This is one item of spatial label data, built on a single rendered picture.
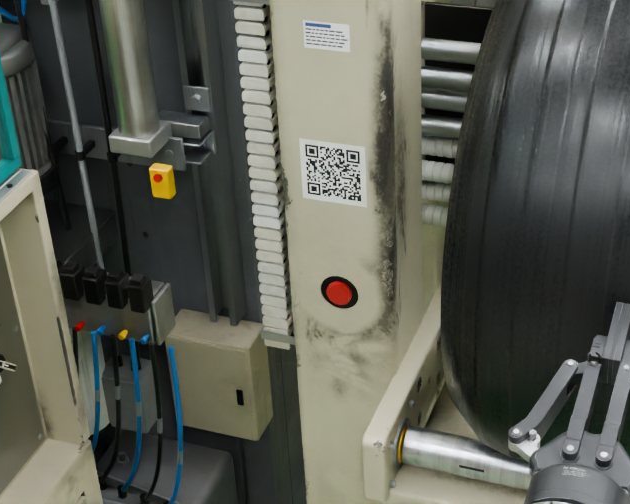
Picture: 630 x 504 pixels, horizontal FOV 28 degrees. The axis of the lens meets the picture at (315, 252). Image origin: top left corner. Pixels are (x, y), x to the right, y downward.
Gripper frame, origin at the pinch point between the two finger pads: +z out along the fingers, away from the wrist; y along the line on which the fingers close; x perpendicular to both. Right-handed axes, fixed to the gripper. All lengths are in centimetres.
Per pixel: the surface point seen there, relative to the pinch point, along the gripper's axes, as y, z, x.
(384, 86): 28.2, 25.0, -5.7
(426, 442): 21.9, 12.5, 34.0
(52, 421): 65, 2, 32
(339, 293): 34.0, 20.6, 20.6
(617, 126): 3.0, 13.3, -12.6
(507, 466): 12.3, 11.9, 34.4
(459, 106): 31, 62, 22
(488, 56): 16.1, 20.5, -13.5
